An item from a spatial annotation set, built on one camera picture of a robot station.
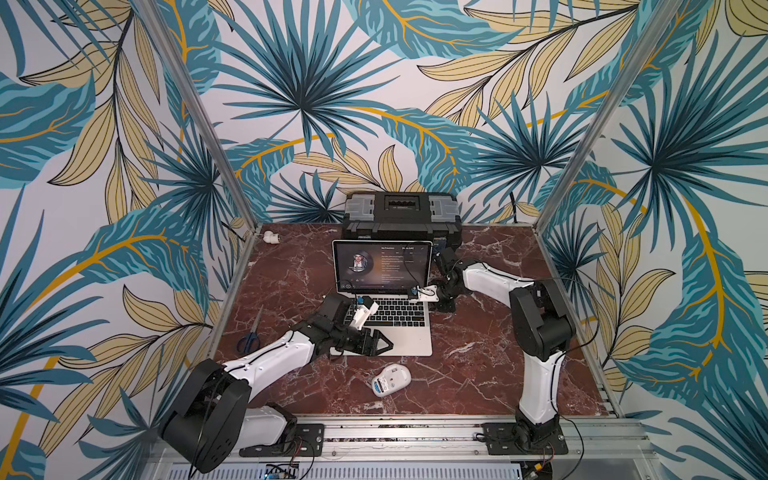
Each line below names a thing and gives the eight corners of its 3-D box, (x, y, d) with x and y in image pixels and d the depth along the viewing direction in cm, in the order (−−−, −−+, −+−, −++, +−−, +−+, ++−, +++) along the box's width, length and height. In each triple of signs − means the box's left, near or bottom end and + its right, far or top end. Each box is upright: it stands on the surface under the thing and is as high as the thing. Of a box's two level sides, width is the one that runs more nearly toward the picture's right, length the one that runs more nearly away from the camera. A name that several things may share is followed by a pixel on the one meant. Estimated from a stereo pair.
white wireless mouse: (376, 400, 81) (376, 397, 79) (367, 379, 85) (367, 375, 82) (412, 383, 85) (413, 379, 82) (402, 362, 88) (403, 358, 85)
